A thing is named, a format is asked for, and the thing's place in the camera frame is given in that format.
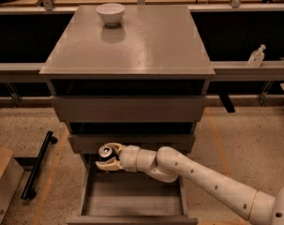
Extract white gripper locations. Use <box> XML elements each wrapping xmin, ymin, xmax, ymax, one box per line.
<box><xmin>96</xmin><ymin>142</ymin><xmax>141</xmax><ymax>173</ymax></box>

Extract blue pepsi can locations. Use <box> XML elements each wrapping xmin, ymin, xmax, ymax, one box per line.
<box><xmin>98</xmin><ymin>145</ymin><xmax>118</xmax><ymax>161</ymax></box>

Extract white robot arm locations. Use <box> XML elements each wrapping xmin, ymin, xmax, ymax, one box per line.
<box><xmin>96</xmin><ymin>142</ymin><xmax>284</xmax><ymax>225</ymax></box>

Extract grey middle drawer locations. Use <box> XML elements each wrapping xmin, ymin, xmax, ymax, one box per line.
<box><xmin>68</xmin><ymin>134</ymin><xmax>195</xmax><ymax>154</ymax></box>

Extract grey open bottom drawer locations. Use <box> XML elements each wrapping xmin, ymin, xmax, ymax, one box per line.
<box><xmin>67</xmin><ymin>155</ymin><xmax>198</xmax><ymax>225</ymax></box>

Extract grey top drawer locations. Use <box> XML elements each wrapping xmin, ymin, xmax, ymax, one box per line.
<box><xmin>52</xmin><ymin>97</ymin><xmax>203</xmax><ymax>123</ymax></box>

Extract grey drawer cabinet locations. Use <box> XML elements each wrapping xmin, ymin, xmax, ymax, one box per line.
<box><xmin>40</xmin><ymin>6</ymin><xmax>214</xmax><ymax>225</ymax></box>

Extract black metal bar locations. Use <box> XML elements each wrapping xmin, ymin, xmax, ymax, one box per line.
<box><xmin>21</xmin><ymin>131</ymin><xmax>58</xmax><ymax>200</ymax></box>

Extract cardboard box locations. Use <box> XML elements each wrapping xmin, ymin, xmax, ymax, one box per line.
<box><xmin>0</xmin><ymin>145</ymin><xmax>23</xmax><ymax>224</ymax></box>

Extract white ceramic bowl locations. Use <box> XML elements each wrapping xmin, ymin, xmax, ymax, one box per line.
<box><xmin>97</xmin><ymin>3</ymin><xmax>125</xmax><ymax>25</ymax></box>

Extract clear sanitizer pump bottle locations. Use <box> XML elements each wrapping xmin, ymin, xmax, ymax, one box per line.
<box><xmin>247</xmin><ymin>44</ymin><xmax>266</xmax><ymax>68</ymax></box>

